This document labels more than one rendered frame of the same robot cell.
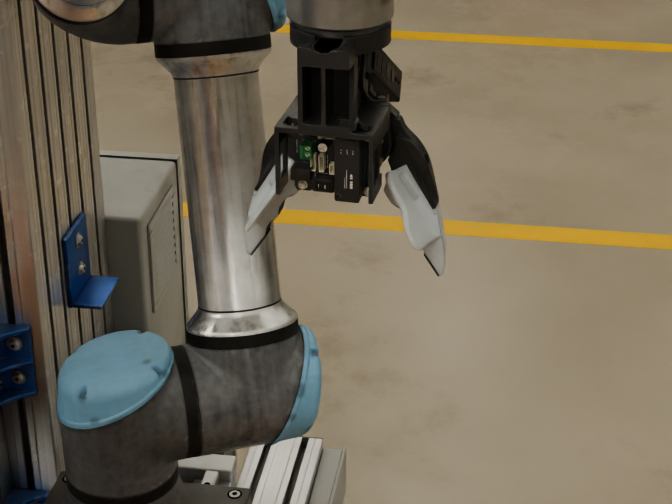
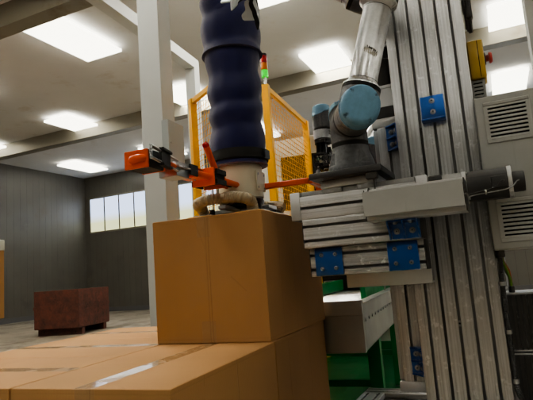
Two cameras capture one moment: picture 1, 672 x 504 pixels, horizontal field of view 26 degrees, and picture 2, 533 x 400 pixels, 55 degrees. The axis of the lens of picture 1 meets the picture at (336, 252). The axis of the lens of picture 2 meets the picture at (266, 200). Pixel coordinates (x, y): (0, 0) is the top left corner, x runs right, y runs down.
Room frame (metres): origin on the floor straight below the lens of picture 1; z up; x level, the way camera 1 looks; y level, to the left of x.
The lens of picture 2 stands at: (1.39, -1.40, 0.75)
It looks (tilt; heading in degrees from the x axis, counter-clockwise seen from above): 8 degrees up; 105
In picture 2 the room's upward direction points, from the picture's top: 4 degrees counter-clockwise
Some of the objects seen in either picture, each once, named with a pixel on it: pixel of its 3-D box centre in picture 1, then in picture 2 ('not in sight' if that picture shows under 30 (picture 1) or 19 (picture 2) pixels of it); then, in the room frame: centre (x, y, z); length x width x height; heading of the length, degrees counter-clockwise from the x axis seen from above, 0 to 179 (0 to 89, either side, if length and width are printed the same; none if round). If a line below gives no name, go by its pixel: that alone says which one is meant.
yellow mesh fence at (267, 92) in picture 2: not in sight; (298, 232); (0.54, 2.58, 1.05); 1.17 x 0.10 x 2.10; 86
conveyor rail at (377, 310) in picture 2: not in sight; (392, 303); (1.24, 1.92, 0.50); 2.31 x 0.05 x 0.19; 86
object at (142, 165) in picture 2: not in sight; (144, 162); (0.72, -0.17, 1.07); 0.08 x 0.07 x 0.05; 83
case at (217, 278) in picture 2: not in sight; (247, 275); (0.79, 0.42, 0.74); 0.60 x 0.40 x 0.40; 84
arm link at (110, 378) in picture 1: (124, 408); (348, 122); (1.24, 0.22, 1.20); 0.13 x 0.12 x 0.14; 108
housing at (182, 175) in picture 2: not in sight; (174, 171); (0.74, -0.03, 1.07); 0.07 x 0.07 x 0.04; 83
